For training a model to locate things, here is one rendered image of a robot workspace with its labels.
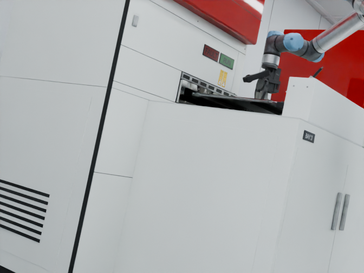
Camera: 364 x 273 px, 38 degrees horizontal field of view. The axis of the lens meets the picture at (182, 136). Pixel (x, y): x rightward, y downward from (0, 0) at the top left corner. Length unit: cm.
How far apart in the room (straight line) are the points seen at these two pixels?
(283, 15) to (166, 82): 406
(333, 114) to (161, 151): 62
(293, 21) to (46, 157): 461
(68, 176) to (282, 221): 78
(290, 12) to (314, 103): 449
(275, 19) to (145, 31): 401
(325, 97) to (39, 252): 115
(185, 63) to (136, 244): 75
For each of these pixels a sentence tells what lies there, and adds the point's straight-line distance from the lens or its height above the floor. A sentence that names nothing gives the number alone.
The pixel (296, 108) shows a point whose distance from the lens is 176.
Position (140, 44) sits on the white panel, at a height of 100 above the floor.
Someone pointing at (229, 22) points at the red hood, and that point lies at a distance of 235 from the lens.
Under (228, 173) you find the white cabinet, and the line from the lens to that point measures 176.
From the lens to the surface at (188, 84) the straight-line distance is 219.
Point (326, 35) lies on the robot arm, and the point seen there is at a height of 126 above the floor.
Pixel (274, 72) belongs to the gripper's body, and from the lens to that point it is 241.
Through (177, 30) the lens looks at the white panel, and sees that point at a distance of 214.
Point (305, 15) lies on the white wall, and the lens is 657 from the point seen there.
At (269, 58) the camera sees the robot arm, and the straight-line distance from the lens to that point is 239.
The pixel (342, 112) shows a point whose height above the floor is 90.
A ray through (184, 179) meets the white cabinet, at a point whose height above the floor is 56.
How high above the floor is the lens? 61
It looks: 3 degrees up
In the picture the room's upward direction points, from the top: 12 degrees clockwise
